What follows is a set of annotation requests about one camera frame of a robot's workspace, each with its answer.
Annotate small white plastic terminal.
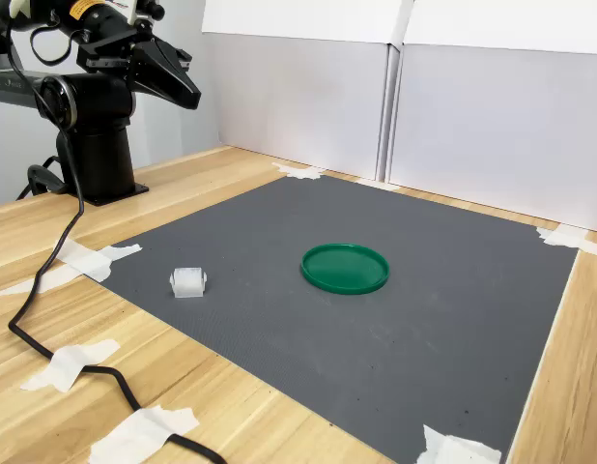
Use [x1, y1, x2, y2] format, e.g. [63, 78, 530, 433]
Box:
[169, 265, 209, 300]

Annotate round green lid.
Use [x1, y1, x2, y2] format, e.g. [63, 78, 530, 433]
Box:
[300, 243, 391, 296]

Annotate white partition panel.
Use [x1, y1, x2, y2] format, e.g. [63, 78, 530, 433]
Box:
[384, 0, 597, 236]
[201, 0, 407, 183]

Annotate white tape piece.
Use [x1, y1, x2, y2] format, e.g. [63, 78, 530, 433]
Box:
[271, 161, 328, 181]
[416, 423, 502, 464]
[88, 404, 202, 464]
[51, 238, 144, 284]
[20, 337, 122, 393]
[354, 176, 402, 191]
[0, 264, 85, 299]
[536, 224, 597, 255]

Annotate dark grey mat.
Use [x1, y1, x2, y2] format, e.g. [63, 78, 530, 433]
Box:
[83, 173, 581, 464]

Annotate black base power cable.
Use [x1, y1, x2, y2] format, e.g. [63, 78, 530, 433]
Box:
[15, 154, 68, 200]

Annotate black camera cable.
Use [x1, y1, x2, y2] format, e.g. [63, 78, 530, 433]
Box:
[6, 18, 230, 464]

